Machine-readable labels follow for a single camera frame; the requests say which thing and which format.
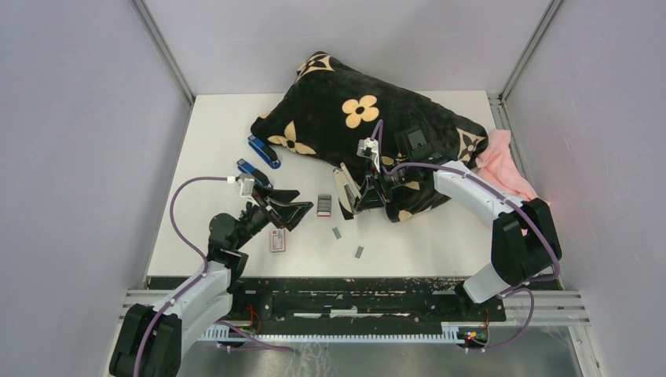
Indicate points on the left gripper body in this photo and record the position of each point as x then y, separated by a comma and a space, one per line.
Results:
260, 195

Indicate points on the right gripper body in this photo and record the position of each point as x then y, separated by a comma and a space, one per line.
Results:
386, 182

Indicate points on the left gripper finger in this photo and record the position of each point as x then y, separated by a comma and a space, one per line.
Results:
289, 215
281, 197

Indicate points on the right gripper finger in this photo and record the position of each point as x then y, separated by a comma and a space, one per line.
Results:
359, 174
371, 197

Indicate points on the grey beige stapler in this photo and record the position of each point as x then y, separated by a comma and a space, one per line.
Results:
348, 191

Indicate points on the blue stapler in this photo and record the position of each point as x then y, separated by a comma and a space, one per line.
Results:
259, 177
265, 151

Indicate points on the box of staples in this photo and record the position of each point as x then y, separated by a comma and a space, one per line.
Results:
324, 206

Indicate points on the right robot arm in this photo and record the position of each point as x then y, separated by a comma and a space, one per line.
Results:
524, 247

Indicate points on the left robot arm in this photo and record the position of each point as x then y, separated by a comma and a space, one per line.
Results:
154, 338

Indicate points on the closed red white staple box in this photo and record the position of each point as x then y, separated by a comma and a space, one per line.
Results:
277, 241

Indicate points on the black pillow with beige flowers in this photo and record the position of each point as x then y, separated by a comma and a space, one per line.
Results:
331, 106

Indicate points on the pink cloth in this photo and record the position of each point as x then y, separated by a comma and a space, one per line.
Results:
496, 165

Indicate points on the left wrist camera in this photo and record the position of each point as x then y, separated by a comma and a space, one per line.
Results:
244, 183

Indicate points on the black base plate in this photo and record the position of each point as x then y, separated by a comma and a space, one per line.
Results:
363, 306

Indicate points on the white cable duct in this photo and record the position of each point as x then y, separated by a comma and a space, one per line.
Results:
447, 335

